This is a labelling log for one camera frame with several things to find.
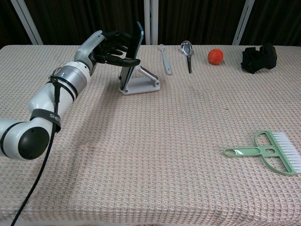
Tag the beige woven tablecloth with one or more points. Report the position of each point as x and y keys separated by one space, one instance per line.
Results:
x=164 y=117

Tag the white folding phone stand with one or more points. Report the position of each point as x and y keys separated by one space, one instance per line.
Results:
x=145 y=87

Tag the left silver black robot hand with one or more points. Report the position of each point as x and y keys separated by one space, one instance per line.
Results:
x=89 y=47

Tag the grey plastic toothbrush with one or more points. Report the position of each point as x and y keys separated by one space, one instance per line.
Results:
x=165 y=61

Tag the green white-bristled hand brush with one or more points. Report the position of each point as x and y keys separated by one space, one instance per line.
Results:
x=249 y=151

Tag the white double frame post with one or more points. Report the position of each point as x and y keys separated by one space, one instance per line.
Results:
x=150 y=23

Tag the metal spoon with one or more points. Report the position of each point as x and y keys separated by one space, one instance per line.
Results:
x=186 y=49

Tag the black smartphone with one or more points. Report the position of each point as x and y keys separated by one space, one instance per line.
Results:
x=137 y=42

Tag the black pleated curtain panel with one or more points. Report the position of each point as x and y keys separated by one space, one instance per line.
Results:
x=9 y=28
x=82 y=18
x=200 y=18
x=277 y=21

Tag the orange ball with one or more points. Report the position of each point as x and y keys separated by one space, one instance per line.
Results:
x=215 y=56

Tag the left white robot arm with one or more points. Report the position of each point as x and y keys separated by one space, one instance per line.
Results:
x=68 y=82

